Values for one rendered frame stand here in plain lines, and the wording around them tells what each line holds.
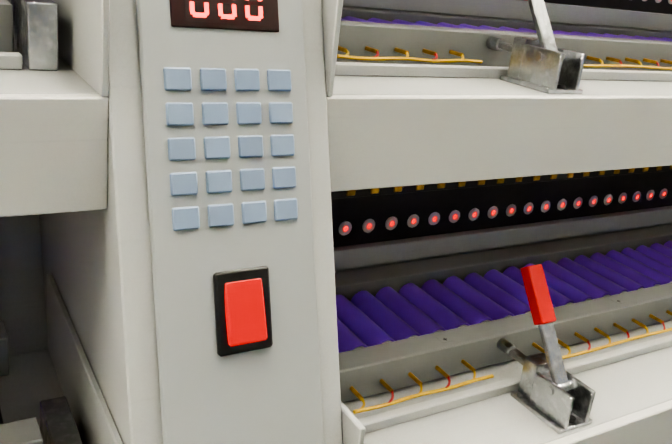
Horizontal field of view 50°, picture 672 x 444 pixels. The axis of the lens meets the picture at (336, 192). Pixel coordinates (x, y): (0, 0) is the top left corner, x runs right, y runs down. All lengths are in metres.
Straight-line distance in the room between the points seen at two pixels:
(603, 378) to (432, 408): 0.13
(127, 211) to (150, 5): 0.08
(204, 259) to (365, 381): 0.17
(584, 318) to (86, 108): 0.37
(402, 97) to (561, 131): 0.11
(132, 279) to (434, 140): 0.16
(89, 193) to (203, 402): 0.09
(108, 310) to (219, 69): 0.11
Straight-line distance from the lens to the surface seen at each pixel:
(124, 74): 0.28
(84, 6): 0.30
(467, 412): 0.44
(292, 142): 0.30
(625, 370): 0.53
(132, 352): 0.29
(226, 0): 0.30
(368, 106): 0.33
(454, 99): 0.36
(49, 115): 0.28
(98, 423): 0.34
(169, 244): 0.28
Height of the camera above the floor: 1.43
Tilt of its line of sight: 3 degrees down
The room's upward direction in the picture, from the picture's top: 3 degrees counter-clockwise
